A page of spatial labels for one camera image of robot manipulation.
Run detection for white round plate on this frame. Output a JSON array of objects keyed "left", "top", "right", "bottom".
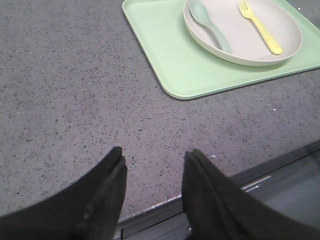
[{"left": 183, "top": 0, "right": 303, "bottom": 66}]

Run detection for light green rectangular tray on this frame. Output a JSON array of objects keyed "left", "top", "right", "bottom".
[{"left": 122, "top": 0, "right": 320, "bottom": 100}]

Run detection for pale green plastic spoon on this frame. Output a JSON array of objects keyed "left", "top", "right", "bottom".
[{"left": 189, "top": 0, "right": 232, "bottom": 54}]

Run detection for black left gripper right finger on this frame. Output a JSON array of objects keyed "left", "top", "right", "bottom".
[{"left": 182, "top": 149, "right": 320, "bottom": 240}]

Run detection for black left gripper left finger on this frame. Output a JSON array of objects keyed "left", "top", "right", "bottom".
[{"left": 0, "top": 146, "right": 127, "bottom": 240}]

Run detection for yellow plastic fork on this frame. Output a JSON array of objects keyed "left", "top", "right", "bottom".
[{"left": 238, "top": 0, "right": 283, "bottom": 55}]

